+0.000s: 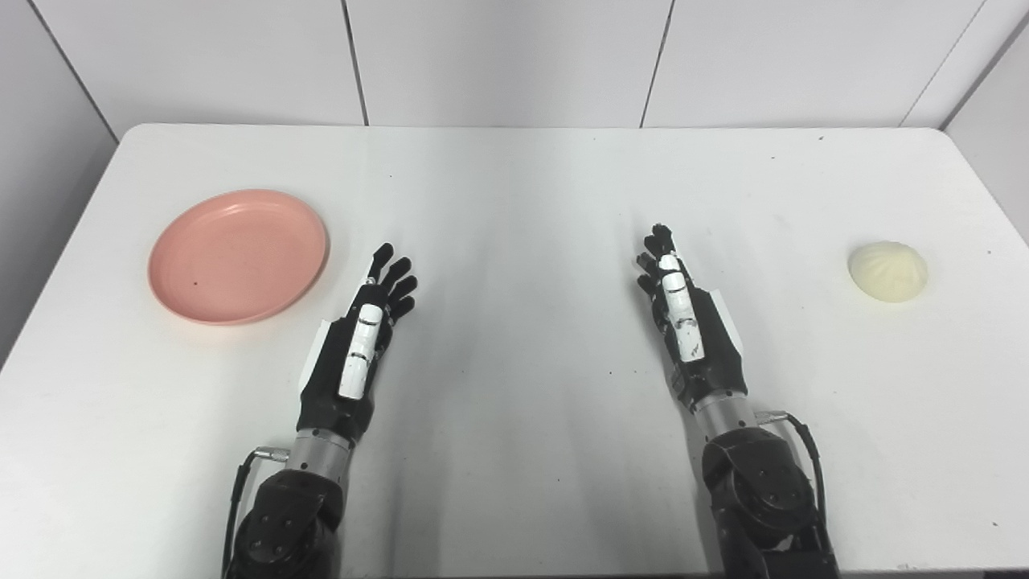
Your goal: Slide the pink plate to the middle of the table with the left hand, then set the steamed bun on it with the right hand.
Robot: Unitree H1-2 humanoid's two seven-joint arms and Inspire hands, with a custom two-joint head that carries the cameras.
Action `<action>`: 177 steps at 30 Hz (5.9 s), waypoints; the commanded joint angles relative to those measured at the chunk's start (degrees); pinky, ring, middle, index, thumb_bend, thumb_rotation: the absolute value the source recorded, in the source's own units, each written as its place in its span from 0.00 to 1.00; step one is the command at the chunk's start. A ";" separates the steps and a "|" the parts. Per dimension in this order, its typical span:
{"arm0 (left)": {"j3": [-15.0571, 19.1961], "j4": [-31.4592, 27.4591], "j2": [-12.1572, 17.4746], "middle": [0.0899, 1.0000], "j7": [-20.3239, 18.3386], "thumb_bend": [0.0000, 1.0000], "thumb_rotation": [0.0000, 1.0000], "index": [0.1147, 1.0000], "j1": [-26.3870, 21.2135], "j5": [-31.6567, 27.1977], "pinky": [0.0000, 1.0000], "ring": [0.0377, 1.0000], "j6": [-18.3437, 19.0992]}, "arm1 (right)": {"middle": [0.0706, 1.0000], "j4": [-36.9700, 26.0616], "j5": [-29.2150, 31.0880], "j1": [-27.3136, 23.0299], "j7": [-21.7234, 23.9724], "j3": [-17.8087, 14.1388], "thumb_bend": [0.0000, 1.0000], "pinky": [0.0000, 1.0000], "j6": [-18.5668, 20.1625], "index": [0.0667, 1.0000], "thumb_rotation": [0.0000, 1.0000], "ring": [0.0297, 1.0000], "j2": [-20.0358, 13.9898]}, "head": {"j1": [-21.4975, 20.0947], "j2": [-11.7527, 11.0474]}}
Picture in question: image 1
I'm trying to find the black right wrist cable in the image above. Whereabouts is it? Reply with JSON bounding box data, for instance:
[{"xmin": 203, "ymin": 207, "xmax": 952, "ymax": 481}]
[{"xmin": 756, "ymin": 410, "xmax": 829, "ymax": 536}]

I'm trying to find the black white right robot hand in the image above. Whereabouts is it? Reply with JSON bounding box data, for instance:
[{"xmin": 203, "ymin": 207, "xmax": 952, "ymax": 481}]
[{"xmin": 635, "ymin": 224, "xmax": 750, "ymax": 411}]

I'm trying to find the white steamed bun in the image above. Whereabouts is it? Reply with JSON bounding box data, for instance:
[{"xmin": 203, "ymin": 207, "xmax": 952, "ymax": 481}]
[{"xmin": 849, "ymin": 240, "xmax": 929, "ymax": 304}]

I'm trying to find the pink round plate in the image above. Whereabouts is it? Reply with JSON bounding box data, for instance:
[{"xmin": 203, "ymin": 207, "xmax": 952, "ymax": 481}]
[{"xmin": 148, "ymin": 189, "xmax": 330, "ymax": 326}]

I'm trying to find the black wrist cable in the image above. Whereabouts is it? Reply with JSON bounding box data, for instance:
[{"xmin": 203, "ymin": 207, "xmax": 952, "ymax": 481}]
[
  {"xmin": 222, "ymin": 447, "xmax": 289, "ymax": 579},
  {"xmin": 756, "ymin": 410, "xmax": 829, "ymax": 536}
]

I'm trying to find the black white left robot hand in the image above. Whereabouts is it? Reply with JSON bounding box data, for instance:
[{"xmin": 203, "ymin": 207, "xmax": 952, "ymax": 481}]
[{"xmin": 296, "ymin": 243, "xmax": 419, "ymax": 443}]

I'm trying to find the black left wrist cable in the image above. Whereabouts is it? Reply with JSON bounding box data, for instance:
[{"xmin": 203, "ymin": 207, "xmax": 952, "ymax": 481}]
[{"xmin": 222, "ymin": 447, "xmax": 289, "ymax": 579}]

